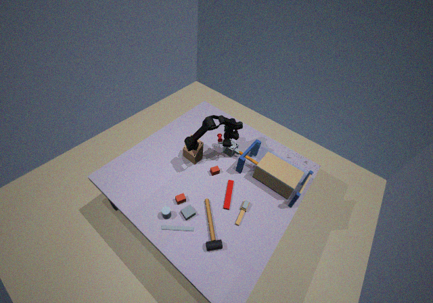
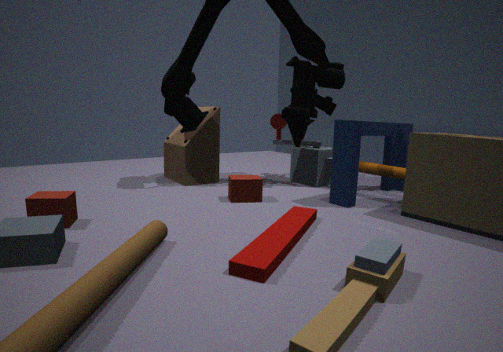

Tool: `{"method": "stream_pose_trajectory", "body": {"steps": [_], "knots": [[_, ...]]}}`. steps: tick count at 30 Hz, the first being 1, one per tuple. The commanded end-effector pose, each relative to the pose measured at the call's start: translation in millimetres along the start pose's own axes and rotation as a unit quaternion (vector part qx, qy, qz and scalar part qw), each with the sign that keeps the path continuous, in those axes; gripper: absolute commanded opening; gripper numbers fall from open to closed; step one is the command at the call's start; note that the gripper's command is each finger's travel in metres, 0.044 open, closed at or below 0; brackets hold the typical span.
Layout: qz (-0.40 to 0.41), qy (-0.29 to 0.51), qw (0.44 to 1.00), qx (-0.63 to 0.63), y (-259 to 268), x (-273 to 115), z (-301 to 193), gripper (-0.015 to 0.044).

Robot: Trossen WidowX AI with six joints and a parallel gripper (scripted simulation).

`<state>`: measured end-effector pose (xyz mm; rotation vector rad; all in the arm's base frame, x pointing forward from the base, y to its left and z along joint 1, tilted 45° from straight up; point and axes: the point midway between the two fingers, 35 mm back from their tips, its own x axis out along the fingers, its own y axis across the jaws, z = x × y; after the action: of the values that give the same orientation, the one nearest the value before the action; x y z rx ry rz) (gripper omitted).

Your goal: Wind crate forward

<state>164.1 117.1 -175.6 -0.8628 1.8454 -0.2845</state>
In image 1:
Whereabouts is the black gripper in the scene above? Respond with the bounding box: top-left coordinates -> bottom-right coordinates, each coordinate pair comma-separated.
223,129 -> 233,147

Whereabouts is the pale grey flat bar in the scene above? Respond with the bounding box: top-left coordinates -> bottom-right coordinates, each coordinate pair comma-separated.
161,225 -> 193,231

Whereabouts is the grey-blue short cylinder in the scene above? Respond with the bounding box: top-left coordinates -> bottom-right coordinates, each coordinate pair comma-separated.
162,206 -> 171,219

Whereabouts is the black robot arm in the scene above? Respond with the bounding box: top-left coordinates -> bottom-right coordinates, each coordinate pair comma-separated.
184,115 -> 243,151

